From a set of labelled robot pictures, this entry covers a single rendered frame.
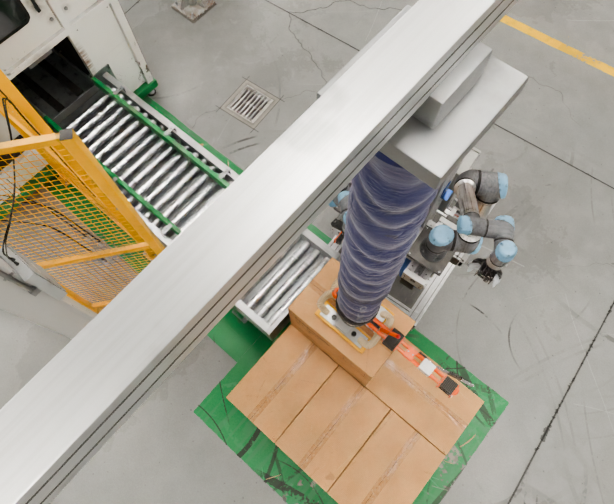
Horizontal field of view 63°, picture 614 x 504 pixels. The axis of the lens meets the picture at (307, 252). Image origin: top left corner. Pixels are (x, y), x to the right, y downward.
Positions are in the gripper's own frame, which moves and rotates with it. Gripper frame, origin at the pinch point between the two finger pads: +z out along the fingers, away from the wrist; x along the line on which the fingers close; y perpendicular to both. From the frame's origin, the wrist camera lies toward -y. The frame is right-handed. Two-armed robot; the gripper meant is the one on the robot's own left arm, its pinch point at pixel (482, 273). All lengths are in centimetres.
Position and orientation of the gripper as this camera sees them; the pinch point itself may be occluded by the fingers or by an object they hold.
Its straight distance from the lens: 240.2
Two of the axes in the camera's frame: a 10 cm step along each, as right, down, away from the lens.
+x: 8.1, 5.4, -2.2
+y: -5.8, 7.6, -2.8
